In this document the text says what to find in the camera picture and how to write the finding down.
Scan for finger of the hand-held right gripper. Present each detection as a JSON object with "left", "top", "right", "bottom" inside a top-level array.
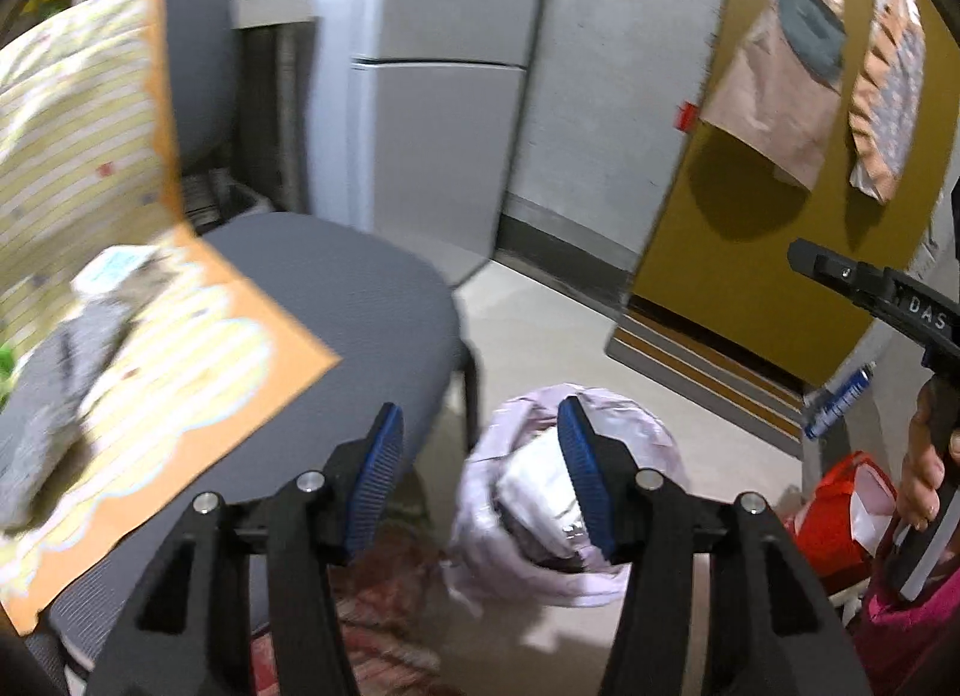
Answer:
[{"left": 787, "top": 238, "right": 893, "bottom": 307}]

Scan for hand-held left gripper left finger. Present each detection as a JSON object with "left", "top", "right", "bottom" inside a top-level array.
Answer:
[{"left": 86, "top": 402, "right": 406, "bottom": 696}]

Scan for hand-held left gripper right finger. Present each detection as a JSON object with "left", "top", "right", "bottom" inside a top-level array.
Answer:
[{"left": 557, "top": 396, "right": 875, "bottom": 696}]

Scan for person's right hand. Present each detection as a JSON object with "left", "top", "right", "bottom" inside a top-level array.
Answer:
[{"left": 896, "top": 381, "right": 960, "bottom": 528}]

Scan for yellow door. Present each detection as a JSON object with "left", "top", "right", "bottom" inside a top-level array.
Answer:
[{"left": 606, "top": 0, "right": 960, "bottom": 457}]

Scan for blue and white spray can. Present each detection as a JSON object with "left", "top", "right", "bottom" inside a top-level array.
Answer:
[{"left": 801, "top": 362, "right": 877, "bottom": 438}]

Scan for person's plaid trouser legs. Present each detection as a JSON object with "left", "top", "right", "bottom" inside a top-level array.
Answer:
[{"left": 251, "top": 527, "right": 466, "bottom": 696}]

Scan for grey office chair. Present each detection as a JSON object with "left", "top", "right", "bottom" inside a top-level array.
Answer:
[{"left": 22, "top": 0, "right": 481, "bottom": 674}]

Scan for orange patterned hanging bag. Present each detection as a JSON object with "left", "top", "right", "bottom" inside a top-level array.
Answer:
[{"left": 847, "top": 0, "right": 927, "bottom": 206}]

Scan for beige hanging bag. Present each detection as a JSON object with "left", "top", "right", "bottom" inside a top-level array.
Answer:
[{"left": 701, "top": 0, "right": 848, "bottom": 191}]

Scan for red plastic bag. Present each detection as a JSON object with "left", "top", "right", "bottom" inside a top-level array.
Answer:
[{"left": 780, "top": 450, "right": 897, "bottom": 592}]

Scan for pink cloth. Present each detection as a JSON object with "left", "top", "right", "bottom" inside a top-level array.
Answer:
[{"left": 847, "top": 561, "right": 960, "bottom": 696}]

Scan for grey rag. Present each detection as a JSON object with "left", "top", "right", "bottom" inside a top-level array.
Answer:
[{"left": 0, "top": 283, "right": 143, "bottom": 532}]

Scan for white grey refrigerator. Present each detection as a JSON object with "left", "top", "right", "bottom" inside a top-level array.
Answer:
[{"left": 311, "top": 0, "right": 560, "bottom": 284}]

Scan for yellow striped plastic mat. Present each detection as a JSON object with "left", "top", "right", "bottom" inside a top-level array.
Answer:
[{"left": 0, "top": 0, "right": 342, "bottom": 633}]

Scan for grey countertop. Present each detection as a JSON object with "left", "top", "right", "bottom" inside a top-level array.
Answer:
[{"left": 229, "top": 0, "right": 320, "bottom": 29}]

